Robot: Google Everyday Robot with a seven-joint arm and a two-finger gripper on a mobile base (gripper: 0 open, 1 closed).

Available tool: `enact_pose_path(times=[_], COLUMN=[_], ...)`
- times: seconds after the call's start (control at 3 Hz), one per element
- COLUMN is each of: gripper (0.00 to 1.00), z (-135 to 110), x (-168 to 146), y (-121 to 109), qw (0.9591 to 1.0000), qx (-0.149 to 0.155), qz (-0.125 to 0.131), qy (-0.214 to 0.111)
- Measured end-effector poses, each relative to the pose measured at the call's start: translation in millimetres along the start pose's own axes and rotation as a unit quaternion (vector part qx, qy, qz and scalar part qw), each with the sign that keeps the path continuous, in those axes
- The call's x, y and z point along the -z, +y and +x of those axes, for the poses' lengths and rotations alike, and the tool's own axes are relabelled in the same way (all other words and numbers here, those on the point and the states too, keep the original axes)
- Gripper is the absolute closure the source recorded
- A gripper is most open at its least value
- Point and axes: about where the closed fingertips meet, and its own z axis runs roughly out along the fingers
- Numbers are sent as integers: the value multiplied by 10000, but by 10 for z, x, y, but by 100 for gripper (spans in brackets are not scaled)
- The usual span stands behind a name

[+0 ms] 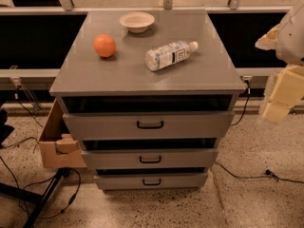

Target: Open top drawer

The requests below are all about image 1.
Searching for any orange fruit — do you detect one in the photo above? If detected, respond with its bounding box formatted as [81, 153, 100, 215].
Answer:
[93, 34, 116, 58]

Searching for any grey bottom drawer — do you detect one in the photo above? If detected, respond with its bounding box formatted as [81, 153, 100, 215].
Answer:
[95, 173, 208, 191]

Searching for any black tripod stand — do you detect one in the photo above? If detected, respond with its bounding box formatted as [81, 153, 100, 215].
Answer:
[0, 168, 72, 228]

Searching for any clear plastic water bottle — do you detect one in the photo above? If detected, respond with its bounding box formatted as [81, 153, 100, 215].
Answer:
[144, 41, 199, 71]

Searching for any grey drawer cabinet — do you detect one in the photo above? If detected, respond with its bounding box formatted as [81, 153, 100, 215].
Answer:
[50, 9, 245, 190]

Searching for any black floor cable right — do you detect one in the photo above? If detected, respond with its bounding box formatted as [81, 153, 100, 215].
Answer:
[214, 161, 304, 185]

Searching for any black cable behind cabinet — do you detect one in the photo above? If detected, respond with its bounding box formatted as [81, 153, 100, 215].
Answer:
[231, 78, 251, 127]

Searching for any grey top drawer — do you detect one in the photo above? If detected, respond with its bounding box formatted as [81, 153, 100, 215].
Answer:
[64, 111, 234, 141]

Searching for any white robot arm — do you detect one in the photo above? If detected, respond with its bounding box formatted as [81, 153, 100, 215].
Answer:
[255, 0, 304, 128]

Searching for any grey middle drawer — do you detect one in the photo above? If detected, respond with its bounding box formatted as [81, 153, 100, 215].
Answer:
[82, 148, 219, 169]

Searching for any cardboard box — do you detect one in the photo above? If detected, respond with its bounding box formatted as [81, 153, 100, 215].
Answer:
[39, 101, 86, 168]

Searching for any black floor cable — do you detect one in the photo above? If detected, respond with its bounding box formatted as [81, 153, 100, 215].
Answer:
[0, 136, 82, 220]
[214, 161, 304, 185]

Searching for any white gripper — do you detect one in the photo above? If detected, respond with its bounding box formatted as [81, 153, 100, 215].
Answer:
[260, 65, 304, 124]

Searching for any grey drawer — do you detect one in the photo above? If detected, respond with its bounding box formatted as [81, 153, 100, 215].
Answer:
[82, 148, 219, 169]
[64, 111, 234, 141]
[95, 173, 208, 191]

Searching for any white paper bowl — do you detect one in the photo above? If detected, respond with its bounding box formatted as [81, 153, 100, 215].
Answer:
[120, 12, 155, 33]

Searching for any metal railing frame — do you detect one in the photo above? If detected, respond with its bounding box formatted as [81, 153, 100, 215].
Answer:
[1, 0, 298, 93]

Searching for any black floor cable left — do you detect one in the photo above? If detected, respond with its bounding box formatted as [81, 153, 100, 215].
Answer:
[0, 136, 82, 220]

